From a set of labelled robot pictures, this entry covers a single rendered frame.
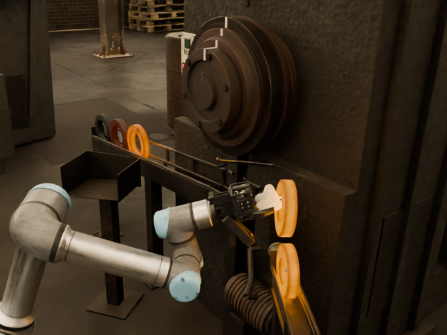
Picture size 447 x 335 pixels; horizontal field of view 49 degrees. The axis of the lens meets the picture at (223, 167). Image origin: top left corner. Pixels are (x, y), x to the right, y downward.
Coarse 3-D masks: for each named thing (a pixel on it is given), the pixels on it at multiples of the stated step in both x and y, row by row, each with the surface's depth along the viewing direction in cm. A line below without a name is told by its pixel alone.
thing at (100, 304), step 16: (80, 160) 214; (96, 160) 219; (112, 160) 216; (128, 160) 214; (64, 176) 204; (80, 176) 216; (96, 176) 222; (112, 176) 219; (128, 176) 204; (80, 192) 208; (96, 192) 207; (112, 192) 206; (128, 192) 206; (112, 208) 211; (112, 224) 213; (112, 240) 216; (112, 288) 226; (96, 304) 230; (112, 304) 230; (128, 304) 231
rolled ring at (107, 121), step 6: (102, 114) 261; (96, 120) 267; (102, 120) 260; (108, 120) 258; (96, 126) 269; (108, 126) 257; (96, 132) 270; (102, 132) 271; (108, 132) 257; (102, 138) 269; (108, 138) 259
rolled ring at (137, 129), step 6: (132, 126) 235; (138, 126) 233; (132, 132) 238; (138, 132) 231; (144, 132) 231; (132, 138) 242; (144, 138) 230; (132, 144) 243; (144, 144) 230; (132, 150) 242; (144, 150) 231; (144, 156) 233
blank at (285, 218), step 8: (280, 184) 131; (288, 184) 127; (280, 192) 131; (288, 192) 125; (296, 192) 125; (288, 200) 124; (296, 200) 124; (288, 208) 124; (296, 208) 124; (280, 216) 133; (288, 216) 124; (296, 216) 124; (280, 224) 129; (288, 224) 124; (280, 232) 128; (288, 232) 126
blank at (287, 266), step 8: (280, 248) 140; (288, 248) 136; (280, 256) 140; (288, 256) 133; (296, 256) 133; (280, 264) 142; (288, 264) 132; (296, 264) 132; (280, 272) 142; (288, 272) 131; (296, 272) 132; (280, 280) 141; (288, 280) 131; (296, 280) 132; (288, 288) 132; (296, 288) 132; (288, 296) 134; (296, 296) 135
